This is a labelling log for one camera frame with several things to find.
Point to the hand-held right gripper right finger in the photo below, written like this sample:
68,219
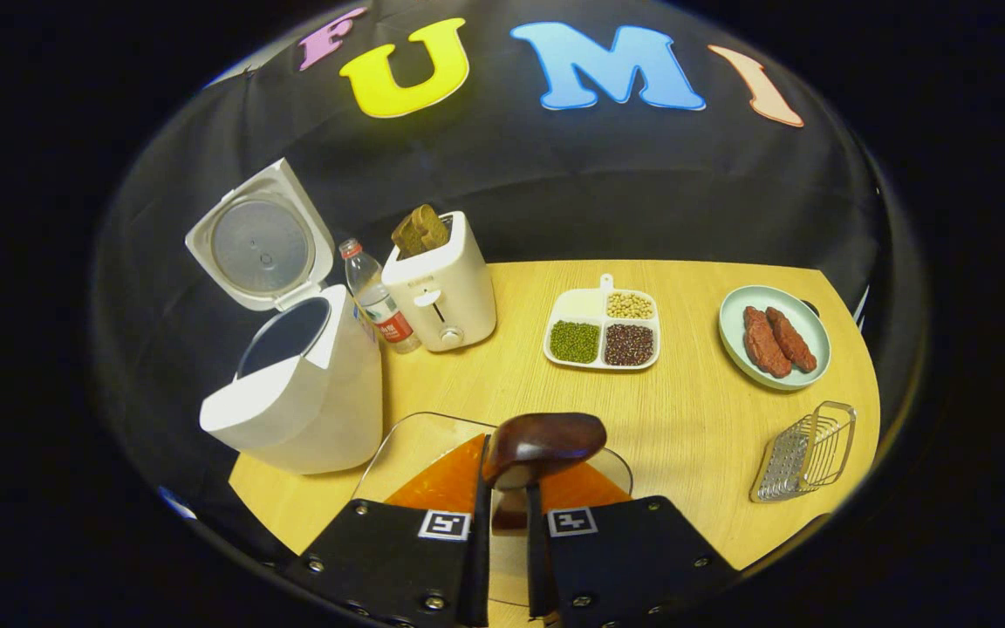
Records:
537,558

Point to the white divided dish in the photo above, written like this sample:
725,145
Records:
581,303

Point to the clear glass dish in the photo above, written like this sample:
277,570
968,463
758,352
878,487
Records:
406,445

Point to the clear plastic water bottle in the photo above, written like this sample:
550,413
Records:
376,301

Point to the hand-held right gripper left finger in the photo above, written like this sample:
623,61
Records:
478,558

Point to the yellow soybeans pile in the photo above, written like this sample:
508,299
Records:
630,305

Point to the brown bread slice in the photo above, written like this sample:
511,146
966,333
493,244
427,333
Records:
408,235
434,225

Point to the white rice cooker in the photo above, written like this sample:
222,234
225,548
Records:
311,410

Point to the pale green plate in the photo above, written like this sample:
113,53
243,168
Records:
734,336

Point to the white toaster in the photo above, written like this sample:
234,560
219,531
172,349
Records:
450,296

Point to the green mung beans pile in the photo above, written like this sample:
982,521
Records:
574,342

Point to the black backdrop cloth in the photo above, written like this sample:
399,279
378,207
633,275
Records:
555,192

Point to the red meat slice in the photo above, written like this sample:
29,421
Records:
795,342
764,344

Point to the dark red beans pile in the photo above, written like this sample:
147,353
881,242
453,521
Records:
629,344

